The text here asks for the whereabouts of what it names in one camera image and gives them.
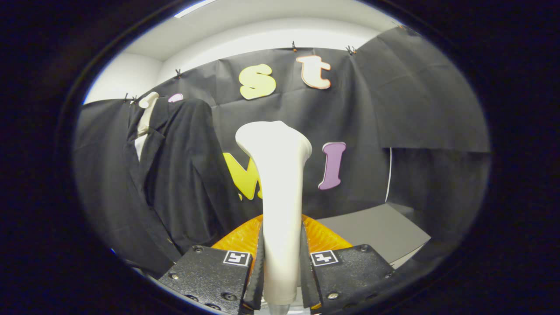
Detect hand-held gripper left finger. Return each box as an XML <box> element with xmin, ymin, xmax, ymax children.
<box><xmin>157</xmin><ymin>214</ymin><xmax>266</xmax><ymax>315</ymax></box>

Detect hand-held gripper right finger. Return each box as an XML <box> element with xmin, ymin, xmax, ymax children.
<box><xmin>300</xmin><ymin>214</ymin><xmax>397</xmax><ymax>313</ymax></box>

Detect white garment steamer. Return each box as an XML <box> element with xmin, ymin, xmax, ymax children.
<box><xmin>235</xmin><ymin>120</ymin><xmax>313</xmax><ymax>315</ymax></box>

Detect black suit jacket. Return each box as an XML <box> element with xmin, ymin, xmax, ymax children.
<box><xmin>122</xmin><ymin>97</ymin><xmax>248</xmax><ymax>276</ymax></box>

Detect grey cabinet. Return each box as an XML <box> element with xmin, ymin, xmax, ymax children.
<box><xmin>315</xmin><ymin>202</ymin><xmax>432</xmax><ymax>270</ymax></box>

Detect black backdrop cloth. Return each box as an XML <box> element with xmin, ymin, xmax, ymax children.
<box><xmin>72</xmin><ymin>26</ymin><xmax>490</xmax><ymax>280</ymax></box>

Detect thin white cable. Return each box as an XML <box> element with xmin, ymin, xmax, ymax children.
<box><xmin>385</xmin><ymin>148</ymin><xmax>393</xmax><ymax>203</ymax></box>

